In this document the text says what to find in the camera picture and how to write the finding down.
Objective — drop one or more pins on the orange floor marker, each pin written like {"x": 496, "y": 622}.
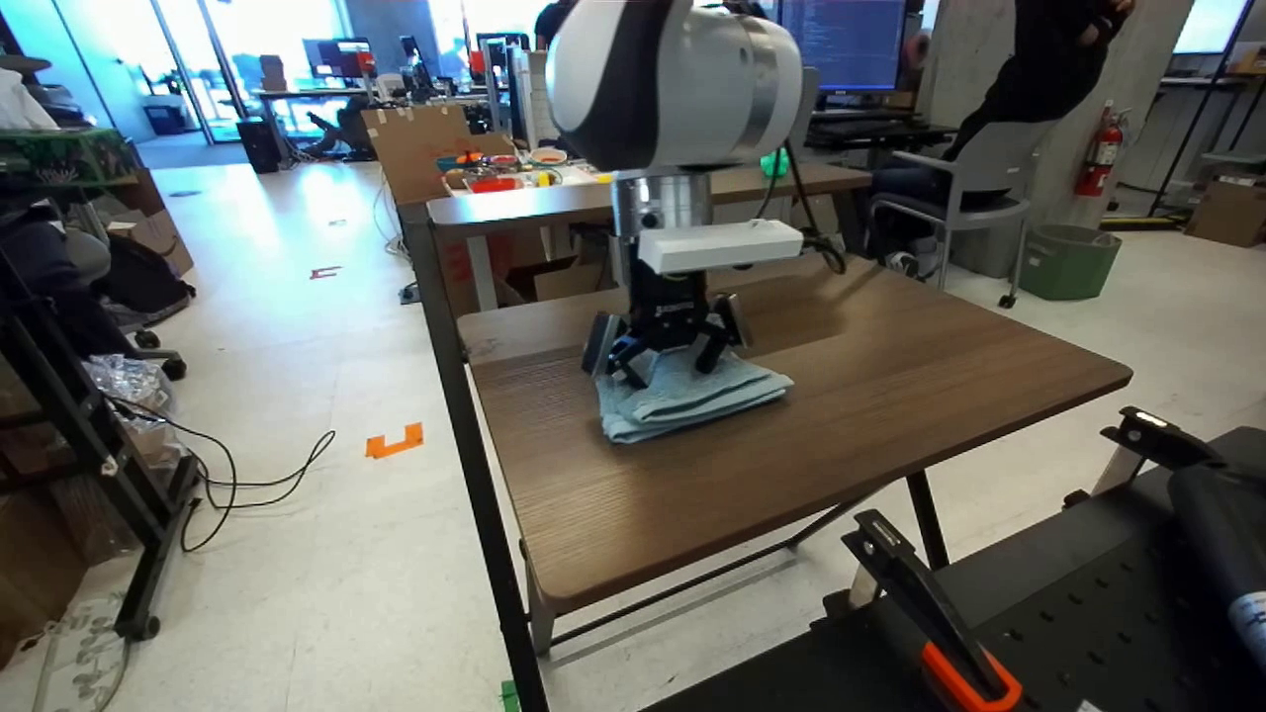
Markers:
{"x": 395, "y": 440}

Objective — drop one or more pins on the green floor tape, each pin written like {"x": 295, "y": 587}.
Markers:
{"x": 513, "y": 698}

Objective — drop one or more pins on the light blue towel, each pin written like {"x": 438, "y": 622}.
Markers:
{"x": 686, "y": 407}

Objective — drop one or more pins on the white plastic bag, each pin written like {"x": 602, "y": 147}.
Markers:
{"x": 124, "y": 380}

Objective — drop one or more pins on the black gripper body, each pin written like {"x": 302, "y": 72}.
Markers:
{"x": 676, "y": 308}

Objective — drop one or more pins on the cluttered dark office chair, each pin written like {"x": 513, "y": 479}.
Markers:
{"x": 132, "y": 277}

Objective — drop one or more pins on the black handheld device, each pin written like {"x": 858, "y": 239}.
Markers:
{"x": 1228, "y": 541}

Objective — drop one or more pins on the wooden table white legs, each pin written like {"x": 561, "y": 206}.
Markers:
{"x": 529, "y": 205}

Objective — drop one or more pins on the green waste bin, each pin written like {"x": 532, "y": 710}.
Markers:
{"x": 1069, "y": 264}

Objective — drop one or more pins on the red fire extinguisher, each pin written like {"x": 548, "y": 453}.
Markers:
{"x": 1102, "y": 153}

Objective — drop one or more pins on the black metal table frame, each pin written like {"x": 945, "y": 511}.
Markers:
{"x": 490, "y": 529}

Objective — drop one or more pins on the person in black top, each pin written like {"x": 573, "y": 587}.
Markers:
{"x": 1054, "y": 61}

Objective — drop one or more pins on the distant desk with monitors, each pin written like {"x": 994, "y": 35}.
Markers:
{"x": 329, "y": 72}

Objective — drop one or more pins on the green bumpy toy ball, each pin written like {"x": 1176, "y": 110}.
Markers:
{"x": 776, "y": 168}

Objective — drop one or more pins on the colourful toy pile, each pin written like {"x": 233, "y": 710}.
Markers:
{"x": 490, "y": 171}

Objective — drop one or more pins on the black light stand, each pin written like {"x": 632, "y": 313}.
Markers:
{"x": 1194, "y": 119}

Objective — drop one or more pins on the blue computer monitor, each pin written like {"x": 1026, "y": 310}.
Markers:
{"x": 846, "y": 43}

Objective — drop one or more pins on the black metal rack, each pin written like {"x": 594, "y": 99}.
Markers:
{"x": 132, "y": 529}

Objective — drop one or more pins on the black perforated board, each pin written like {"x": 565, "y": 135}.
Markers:
{"x": 1092, "y": 619}

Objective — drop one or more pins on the large brown cardboard box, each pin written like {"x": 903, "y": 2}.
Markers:
{"x": 420, "y": 143}

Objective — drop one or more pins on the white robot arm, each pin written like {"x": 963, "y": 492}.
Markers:
{"x": 686, "y": 80}

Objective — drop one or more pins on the small brown cardboard box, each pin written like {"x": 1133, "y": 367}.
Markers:
{"x": 1231, "y": 211}

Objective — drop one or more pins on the grey office chair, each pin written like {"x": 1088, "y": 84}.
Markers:
{"x": 983, "y": 171}

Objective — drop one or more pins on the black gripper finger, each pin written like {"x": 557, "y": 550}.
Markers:
{"x": 722, "y": 335}
{"x": 620, "y": 347}

